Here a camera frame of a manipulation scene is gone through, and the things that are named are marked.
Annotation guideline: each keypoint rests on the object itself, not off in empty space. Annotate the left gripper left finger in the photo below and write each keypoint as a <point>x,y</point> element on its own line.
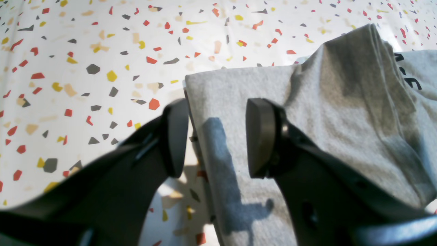
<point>106,202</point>

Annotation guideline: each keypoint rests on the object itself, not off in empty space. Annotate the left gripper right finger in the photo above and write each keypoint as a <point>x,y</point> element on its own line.
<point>329,203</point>

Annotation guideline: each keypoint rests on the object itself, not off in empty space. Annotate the grey T-shirt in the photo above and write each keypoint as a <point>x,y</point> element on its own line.
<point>355,98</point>

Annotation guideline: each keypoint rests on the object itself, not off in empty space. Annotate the terrazzo pattern table cloth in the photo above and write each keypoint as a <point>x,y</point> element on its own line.
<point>79,76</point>

